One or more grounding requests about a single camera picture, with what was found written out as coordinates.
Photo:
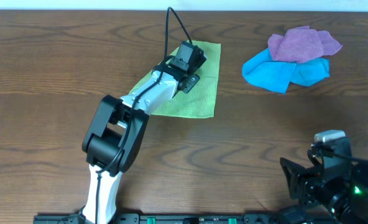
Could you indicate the purple microfiber cloth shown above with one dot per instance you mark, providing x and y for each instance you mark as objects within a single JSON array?
[{"x": 302, "y": 44}]

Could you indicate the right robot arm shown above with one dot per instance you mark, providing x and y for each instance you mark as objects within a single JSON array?
[{"x": 351, "y": 204}]

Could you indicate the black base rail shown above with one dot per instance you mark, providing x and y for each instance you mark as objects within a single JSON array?
[{"x": 133, "y": 218}]

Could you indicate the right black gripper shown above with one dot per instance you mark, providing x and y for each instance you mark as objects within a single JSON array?
[{"x": 296, "y": 179}]

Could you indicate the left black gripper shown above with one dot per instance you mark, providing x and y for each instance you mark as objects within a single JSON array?
[{"x": 192, "y": 80}]

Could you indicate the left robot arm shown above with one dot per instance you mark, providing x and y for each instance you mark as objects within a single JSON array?
[{"x": 115, "y": 134}]

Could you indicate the blue microfiber cloth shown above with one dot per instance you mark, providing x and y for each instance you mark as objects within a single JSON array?
[{"x": 275, "y": 76}]

